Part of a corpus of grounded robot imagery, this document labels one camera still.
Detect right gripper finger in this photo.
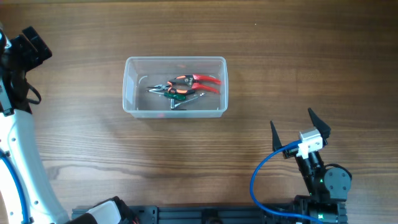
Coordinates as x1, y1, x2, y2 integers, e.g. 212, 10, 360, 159
270, 121, 282, 152
308, 108, 331, 139

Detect clear plastic container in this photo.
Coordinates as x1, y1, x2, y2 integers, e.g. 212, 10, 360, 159
123, 56, 228, 118

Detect green handled screwdriver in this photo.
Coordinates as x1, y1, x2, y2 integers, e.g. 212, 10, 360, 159
159, 92, 186, 101

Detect red handled snips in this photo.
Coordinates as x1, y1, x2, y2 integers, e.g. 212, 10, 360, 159
169, 74, 221, 94

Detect small silver wrench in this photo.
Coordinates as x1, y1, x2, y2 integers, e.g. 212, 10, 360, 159
170, 93, 206, 110

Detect orange black needle-nose pliers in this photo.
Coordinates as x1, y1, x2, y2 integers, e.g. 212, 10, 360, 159
149, 82, 195, 95

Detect red black handled screwdriver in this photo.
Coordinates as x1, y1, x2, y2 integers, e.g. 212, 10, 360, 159
157, 109, 186, 118

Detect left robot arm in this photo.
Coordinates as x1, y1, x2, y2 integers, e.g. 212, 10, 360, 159
1, 27, 140, 224

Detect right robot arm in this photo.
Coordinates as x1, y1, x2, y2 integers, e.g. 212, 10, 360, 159
271, 108, 353, 224

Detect right blue cable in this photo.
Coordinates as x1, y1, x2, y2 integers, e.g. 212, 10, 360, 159
249, 139, 324, 224

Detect blue cable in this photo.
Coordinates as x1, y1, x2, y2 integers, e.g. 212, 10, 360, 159
249, 139, 324, 224
0, 149, 32, 224

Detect left blue cable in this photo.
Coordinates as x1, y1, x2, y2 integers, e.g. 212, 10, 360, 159
0, 149, 32, 224

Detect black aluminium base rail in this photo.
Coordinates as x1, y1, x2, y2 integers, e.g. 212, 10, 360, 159
71, 203, 348, 224

